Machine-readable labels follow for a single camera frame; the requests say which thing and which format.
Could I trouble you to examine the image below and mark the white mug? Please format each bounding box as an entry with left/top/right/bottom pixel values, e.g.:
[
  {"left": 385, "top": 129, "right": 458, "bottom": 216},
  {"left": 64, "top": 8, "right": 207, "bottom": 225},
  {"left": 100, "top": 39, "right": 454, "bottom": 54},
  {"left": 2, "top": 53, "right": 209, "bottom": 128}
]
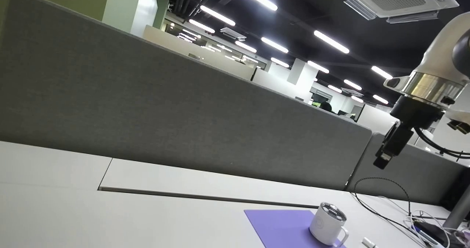
[{"left": 309, "top": 202, "right": 349, "bottom": 247}]

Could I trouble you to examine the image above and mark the tangle of white cables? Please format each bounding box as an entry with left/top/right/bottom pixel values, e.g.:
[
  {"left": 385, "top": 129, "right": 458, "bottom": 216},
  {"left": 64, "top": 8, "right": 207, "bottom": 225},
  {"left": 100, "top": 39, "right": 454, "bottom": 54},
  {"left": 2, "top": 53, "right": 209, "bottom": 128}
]
[{"left": 403, "top": 208, "right": 470, "bottom": 248}]

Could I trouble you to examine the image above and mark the grey pole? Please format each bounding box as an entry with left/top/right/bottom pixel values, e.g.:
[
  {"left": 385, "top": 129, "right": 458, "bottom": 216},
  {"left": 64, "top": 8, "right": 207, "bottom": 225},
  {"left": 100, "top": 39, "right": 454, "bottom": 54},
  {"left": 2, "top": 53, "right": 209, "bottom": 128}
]
[{"left": 442, "top": 185, "right": 470, "bottom": 230}]

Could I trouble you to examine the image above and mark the purple mat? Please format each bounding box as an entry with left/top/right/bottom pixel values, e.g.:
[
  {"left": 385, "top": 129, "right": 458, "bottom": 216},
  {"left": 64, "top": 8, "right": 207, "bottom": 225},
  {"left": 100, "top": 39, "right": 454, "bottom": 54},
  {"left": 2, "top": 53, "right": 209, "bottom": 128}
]
[{"left": 244, "top": 209, "right": 346, "bottom": 248}]

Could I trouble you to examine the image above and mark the small grey desk divider panel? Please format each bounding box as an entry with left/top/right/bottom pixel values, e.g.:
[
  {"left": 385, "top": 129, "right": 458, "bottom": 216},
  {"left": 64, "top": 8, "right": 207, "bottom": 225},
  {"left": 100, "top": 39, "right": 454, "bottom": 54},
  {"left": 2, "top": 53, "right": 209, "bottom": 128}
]
[{"left": 347, "top": 132, "right": 467, "bottom": 206}]

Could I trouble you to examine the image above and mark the black power strip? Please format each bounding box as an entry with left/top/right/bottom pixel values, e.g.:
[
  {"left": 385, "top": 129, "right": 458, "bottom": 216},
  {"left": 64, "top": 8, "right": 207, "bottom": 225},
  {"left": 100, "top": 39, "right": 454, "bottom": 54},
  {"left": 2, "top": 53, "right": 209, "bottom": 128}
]
[{"left": 413, "top": 222, "right": 450, "bottom": 247}]

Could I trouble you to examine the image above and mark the black cable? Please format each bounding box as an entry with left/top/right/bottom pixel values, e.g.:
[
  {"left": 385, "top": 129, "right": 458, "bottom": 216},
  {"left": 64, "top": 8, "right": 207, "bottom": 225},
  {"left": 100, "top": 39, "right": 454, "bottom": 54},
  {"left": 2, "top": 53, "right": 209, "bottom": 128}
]
[{"left": 347, "top": 177, "right": 435, "bottom": 247}]

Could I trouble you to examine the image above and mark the small ceiling air conditioner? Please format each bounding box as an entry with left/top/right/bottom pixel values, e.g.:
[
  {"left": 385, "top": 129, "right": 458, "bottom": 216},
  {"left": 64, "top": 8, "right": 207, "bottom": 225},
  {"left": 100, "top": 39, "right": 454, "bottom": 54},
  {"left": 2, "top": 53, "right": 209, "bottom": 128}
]
[{"left": 220, "top": 27, "right": 247, "bottom": 41}]

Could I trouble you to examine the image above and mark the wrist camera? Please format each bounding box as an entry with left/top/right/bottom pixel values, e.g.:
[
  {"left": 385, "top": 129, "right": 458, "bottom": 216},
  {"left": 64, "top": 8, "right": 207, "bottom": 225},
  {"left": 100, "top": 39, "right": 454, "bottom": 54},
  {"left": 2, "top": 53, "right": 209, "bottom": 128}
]
[{"left": 445, "top": 108, "right": 470, "bottom": 135}]

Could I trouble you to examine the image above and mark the clear sliding mug lid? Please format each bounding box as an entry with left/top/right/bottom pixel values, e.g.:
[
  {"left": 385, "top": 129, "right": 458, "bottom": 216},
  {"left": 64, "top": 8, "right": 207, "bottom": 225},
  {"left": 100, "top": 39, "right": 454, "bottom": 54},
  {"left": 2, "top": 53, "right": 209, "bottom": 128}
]
[{"left": 319, "top": 202, "right": 347, "bottom": 223}]

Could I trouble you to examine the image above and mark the large grey desk divider panel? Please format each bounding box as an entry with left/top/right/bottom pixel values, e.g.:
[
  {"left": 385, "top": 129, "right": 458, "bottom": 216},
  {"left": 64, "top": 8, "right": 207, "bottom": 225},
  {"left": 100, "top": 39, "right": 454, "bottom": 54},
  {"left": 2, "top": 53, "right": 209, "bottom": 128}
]
[{"left": 0, "top": 0, "right": 373, "bottom": 191}]

